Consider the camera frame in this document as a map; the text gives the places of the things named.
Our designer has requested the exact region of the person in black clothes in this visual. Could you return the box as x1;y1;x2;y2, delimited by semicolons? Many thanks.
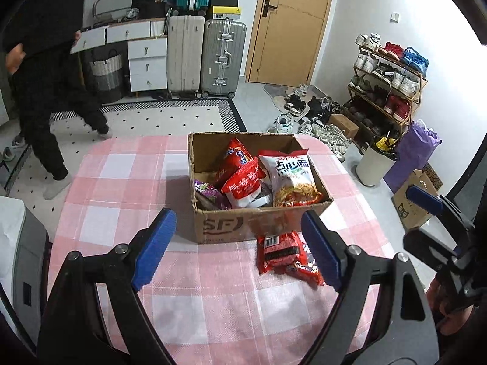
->
2;0;111;200

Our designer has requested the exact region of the purple snack bag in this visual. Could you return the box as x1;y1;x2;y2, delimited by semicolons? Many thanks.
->
194;180;231;211

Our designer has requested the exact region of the red white snack bag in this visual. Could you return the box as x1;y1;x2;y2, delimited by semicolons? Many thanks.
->
221;157;262;208

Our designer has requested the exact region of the white trash bin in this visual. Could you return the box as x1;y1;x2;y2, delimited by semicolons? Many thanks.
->
355;137;399;187

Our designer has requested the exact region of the pink checked tablecloth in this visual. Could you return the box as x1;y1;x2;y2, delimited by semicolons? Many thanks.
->
47;134;397;365

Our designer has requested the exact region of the small cardboard box on floor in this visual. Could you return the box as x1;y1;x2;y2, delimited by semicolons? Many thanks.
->
391;169;438;231

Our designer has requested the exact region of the red orange snack bag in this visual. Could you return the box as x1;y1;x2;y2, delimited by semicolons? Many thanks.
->
215;137;254;189

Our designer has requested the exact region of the white drawer cabinet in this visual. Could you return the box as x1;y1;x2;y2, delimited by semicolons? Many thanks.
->
71;18;168;93

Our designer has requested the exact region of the wooden shoe rack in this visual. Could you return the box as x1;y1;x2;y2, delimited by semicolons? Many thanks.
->
342;33;429;148

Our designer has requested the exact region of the white noodle snack bag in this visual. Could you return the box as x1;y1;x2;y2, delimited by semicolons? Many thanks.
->
258;149;324;207

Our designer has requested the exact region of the woven laundry basket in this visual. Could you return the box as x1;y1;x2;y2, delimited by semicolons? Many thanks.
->
89;49;124;105

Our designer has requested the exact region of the operator right hand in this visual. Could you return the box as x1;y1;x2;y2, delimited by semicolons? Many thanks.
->
426;278;486;339

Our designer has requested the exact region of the white dotted rug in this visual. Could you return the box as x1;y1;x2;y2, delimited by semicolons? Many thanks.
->
1;96;246;209

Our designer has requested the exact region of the red dark snack bag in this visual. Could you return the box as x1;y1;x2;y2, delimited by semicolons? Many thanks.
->
256;231;324;287

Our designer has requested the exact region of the SF cardboard box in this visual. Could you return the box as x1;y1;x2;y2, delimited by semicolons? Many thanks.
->
188;132;333;244

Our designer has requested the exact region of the silver suitcase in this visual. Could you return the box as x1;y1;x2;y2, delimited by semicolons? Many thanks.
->
200;19;247;100

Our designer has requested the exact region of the purple gift bag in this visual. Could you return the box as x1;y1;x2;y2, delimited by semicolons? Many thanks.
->
384;120;442;194

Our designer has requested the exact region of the wooden door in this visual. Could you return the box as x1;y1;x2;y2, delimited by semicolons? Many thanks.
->
245;0;332;87

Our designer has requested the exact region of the beige suitcase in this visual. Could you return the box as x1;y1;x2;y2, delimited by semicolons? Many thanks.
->
167;15;205;95

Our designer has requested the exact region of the brown box by shoes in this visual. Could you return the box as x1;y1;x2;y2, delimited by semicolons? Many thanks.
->
328;114;359;140

